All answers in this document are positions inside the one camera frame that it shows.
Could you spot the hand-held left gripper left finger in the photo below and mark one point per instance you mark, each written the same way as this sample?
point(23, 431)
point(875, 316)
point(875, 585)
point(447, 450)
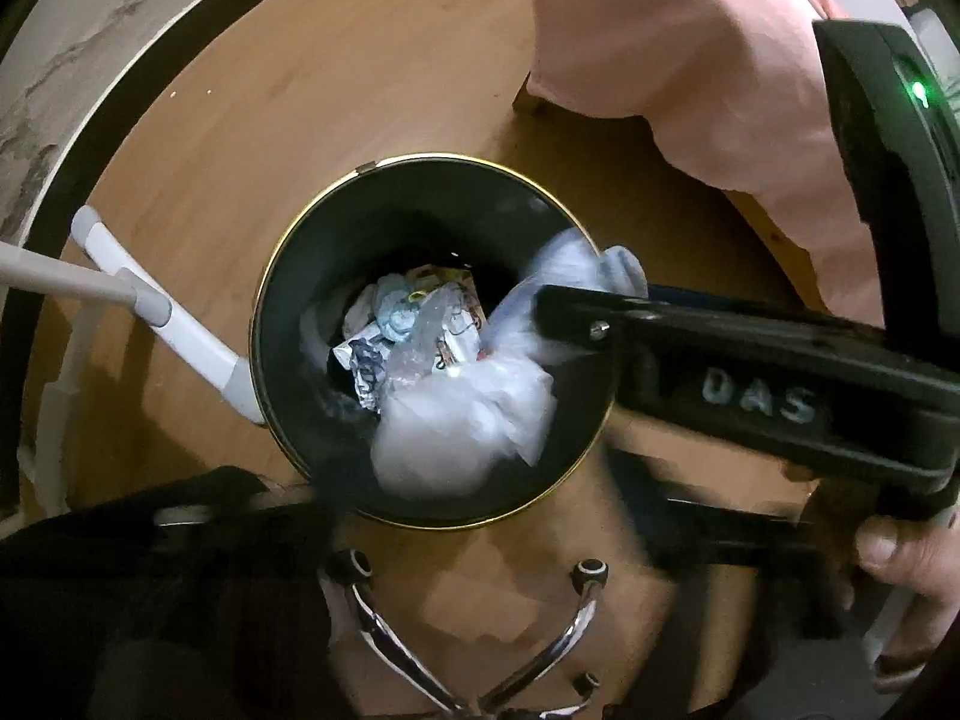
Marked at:
point(330, 465)

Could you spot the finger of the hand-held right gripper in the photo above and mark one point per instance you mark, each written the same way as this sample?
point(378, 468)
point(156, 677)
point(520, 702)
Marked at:
point(577, 319)

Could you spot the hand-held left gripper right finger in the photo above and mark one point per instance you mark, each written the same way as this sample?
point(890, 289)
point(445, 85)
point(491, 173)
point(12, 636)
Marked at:
point(675, 517)

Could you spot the silver foil wrapper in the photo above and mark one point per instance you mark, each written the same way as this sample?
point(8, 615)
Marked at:
point(361, 371)

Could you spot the clear plastic bag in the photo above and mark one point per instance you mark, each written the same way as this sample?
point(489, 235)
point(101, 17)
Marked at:
point(465, 420)

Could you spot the black gold-rimmed trash bin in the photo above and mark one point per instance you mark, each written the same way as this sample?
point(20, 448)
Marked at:
point(300, 300)

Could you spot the person's right hand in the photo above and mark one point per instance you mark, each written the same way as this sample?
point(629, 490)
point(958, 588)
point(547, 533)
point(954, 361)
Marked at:
point(900, 570)

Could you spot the chrome chair base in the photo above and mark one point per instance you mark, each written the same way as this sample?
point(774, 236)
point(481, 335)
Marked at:
point(555, 637)

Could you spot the dark cloth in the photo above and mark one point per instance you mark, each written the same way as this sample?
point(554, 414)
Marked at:
point(150, 600)

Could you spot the pink bed sheet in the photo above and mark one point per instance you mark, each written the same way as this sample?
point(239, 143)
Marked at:
point(712, 75)

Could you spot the white desk leg frame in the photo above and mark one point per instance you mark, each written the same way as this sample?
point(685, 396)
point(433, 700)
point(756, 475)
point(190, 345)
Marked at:
point(180, 322)

